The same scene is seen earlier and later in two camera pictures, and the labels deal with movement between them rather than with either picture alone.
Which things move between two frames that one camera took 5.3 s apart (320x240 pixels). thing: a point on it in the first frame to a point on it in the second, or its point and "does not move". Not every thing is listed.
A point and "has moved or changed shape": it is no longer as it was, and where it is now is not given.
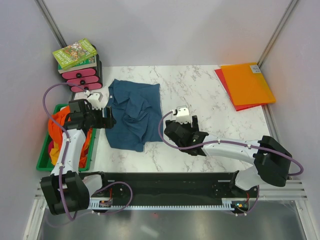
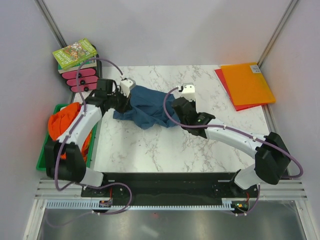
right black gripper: x=195 y=126 to x=193 y=104
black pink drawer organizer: x=90 y=78 does not move
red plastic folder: x=238 y=107 does not move
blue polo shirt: x=137 y=109 has moved or changed shape
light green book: x=70 y=55 does not move
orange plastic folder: x=246 y=84 does not move
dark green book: x=88 y=63 does not move
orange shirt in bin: x=55 y=132 does not move
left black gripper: x=106 y=122 to x=126 y=106
